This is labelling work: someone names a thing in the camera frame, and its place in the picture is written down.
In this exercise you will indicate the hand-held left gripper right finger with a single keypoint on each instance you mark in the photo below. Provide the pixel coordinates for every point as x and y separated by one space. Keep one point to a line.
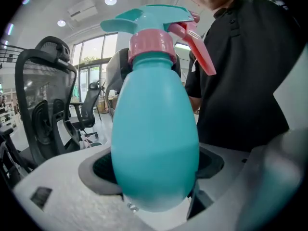
252 189

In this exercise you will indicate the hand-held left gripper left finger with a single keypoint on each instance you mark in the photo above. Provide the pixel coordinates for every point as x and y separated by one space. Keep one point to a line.
62 189

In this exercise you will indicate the teal spray bottle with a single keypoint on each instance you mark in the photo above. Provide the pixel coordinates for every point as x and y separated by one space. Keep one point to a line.
154 129

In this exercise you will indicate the teal and pink spray head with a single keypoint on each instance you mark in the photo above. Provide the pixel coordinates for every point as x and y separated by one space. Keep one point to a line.
149 43

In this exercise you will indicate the person's right forearm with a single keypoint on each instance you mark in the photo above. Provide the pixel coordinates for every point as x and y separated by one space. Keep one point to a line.
194 105

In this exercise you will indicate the small black office chair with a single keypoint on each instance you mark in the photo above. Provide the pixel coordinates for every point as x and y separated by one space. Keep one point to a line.
87 109

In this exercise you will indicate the white shelf unit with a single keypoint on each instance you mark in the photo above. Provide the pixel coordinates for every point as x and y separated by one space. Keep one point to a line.
7 109

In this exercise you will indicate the large black mesh office chair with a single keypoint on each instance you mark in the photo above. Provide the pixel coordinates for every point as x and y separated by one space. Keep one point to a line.
45 93

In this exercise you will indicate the person's black shirt torso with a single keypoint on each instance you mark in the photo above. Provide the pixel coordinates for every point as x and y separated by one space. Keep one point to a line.
240 80

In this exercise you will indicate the round ceiling light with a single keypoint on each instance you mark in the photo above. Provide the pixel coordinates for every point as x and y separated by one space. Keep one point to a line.
61 23
110 0

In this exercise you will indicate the white ceiling air conditioner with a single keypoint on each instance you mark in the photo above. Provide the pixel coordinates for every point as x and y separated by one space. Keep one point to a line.
81 9

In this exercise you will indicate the glass window wall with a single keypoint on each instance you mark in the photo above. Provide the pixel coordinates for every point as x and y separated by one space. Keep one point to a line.
91 52

